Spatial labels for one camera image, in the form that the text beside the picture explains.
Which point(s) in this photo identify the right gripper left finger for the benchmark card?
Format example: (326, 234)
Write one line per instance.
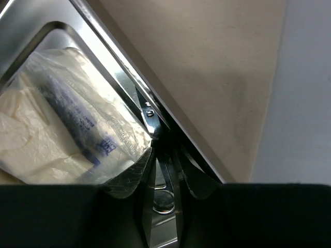
(117, 213)

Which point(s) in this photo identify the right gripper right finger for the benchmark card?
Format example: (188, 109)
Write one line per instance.
(213, 214)

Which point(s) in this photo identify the beige surgical wrap cloth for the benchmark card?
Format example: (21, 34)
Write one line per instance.
(217, 60)

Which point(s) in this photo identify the metal instrument tray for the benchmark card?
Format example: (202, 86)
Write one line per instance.
(28, 26)

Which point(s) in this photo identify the white glove packet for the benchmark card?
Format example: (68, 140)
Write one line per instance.
(62, 123)

